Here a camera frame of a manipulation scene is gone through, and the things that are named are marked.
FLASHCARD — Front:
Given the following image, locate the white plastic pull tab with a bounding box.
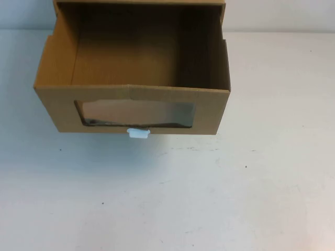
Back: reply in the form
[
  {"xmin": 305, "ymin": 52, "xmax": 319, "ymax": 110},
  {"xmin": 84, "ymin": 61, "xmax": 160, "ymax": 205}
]
[{"xmin": 126, "ymin": 128, "xmax": 151, "ymax": 142}]

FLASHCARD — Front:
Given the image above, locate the open-top cardboard drawer with window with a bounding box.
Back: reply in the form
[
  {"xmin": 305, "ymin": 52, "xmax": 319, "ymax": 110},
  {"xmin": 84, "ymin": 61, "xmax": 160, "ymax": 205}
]
[{"xmin": 33, "ymin": 2, "xmax": 232, "ymax": 135}]

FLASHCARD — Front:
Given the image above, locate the cardboard shoe box outer sleeve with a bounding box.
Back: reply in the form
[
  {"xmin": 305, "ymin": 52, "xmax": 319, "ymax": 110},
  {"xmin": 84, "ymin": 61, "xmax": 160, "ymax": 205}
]
[{"xmin": 52, "ymin": 0, "xmax": 227, "ymax": 40}]

